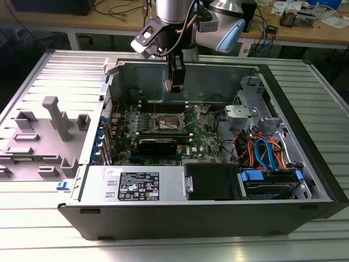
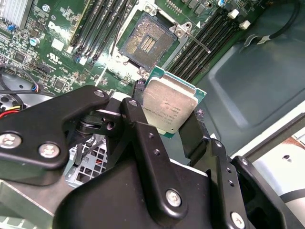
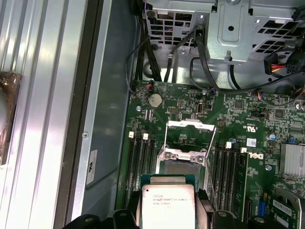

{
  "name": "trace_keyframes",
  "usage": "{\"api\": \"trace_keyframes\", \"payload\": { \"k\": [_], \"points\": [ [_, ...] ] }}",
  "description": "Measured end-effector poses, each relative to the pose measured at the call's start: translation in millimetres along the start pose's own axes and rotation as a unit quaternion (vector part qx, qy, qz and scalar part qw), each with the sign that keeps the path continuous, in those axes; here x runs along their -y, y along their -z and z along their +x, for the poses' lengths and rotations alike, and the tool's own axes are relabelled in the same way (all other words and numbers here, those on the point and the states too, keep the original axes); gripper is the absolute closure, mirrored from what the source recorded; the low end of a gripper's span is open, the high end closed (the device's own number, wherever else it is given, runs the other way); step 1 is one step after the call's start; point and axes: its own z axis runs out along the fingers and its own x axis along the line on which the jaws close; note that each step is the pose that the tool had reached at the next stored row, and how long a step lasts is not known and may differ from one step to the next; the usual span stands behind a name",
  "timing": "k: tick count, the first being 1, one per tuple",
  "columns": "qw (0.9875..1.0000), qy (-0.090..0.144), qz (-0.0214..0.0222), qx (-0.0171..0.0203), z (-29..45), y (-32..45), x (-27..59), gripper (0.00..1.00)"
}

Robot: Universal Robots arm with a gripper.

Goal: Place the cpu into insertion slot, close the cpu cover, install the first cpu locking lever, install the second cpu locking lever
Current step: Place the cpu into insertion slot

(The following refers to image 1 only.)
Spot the grey parts rack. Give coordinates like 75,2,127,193
0,96,92,182

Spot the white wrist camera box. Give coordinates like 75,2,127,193
130,18,164,59

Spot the silver disk bay bracket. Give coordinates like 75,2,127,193
224,75,286,137

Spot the clear plastic bag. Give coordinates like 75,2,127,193
310,0,343,20

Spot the finned metal heatsink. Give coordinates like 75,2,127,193
280,7,298,27

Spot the black graphics card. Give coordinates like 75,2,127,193
136,138,178,157

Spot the metal socket cover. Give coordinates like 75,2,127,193
178,104,202,124

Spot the wooden desk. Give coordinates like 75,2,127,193
0,0,349,50

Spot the white paper sheet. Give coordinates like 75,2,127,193
318,16,349,30

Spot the hard disk in blue carrier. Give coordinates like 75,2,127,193
239,169,305,200

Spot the silver power supply with label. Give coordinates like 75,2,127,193
71,165,189,204

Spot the blue wire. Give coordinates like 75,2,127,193
254,138,276,171

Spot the white printed booklet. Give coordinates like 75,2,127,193
271,1,286,15

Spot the green motherboard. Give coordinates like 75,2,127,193
109,102,227,166

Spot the orange wire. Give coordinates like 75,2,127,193
268,139,288,170
245,133,263,168

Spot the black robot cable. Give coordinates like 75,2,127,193
163,0,198,57

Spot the dark office chair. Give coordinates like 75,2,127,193
0,24,69,91

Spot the black PC case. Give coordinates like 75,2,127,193
57,56,349,241

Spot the black equipment box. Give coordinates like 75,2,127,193
10,0,96,16

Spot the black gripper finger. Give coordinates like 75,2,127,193
167,53,187,94

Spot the black upright tower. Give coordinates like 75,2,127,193
241,0,257,33

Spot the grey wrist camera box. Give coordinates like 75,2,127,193
197,8,219,33

